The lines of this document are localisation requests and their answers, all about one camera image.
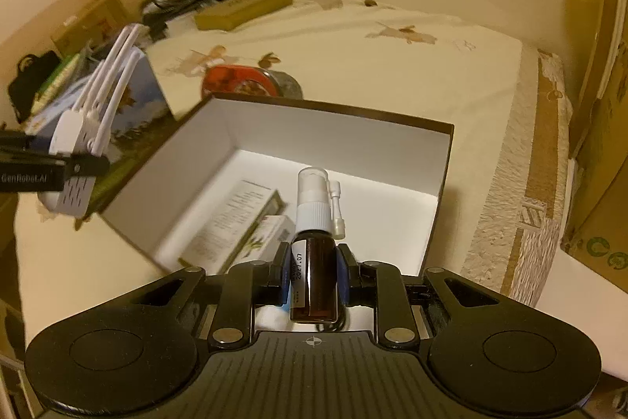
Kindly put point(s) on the red food tin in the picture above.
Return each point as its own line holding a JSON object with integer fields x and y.
{"x": 235, "y": 80}

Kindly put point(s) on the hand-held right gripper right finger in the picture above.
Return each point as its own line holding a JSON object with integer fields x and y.
{"x": 342, "y": 276}

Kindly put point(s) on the green white packet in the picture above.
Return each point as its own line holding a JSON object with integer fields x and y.
{"x": 56, "y": 80}

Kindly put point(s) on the olive flat box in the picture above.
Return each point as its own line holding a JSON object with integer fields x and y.
{"x": 240, "y": 9}

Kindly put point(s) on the blue milk carton box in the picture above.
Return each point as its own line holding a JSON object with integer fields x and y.
{"x": 142, "y": 105}

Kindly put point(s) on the brown spray bottle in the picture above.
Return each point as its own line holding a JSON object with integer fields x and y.
{"x": 314, "y": 271}

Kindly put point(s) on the brown cardboard box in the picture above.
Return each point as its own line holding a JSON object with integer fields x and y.
{"x": 93, "y": 21}

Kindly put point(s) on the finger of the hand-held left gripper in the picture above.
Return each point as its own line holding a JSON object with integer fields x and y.
{"x": 86, "y": 164}
{"x": 14, "y": 140}

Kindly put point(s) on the printed cream bed sheet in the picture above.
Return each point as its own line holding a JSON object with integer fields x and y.
{"x": 343, "y": 55}

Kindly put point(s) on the large printed cardboard box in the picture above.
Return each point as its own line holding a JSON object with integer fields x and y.
{"x": 603, "y": 183}

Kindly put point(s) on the brown storage box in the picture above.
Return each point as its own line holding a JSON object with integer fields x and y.
{"x": 206, "y": 163}

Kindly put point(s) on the white router with antennas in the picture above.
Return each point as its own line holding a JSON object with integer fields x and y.
{"x": 73, "y": 139}

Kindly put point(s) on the tall white medicine box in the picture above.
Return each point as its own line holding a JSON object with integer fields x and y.
{"x": 230, "y": 222}

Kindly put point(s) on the black bag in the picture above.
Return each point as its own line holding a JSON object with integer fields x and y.
{"x": 32, "y": 85}

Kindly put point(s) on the small green white medicine box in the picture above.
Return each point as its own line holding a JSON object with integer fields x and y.
{"x": 267, "y": 237}

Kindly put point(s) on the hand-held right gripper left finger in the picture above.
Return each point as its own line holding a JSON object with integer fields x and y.
{"x": 283, "y": 274}

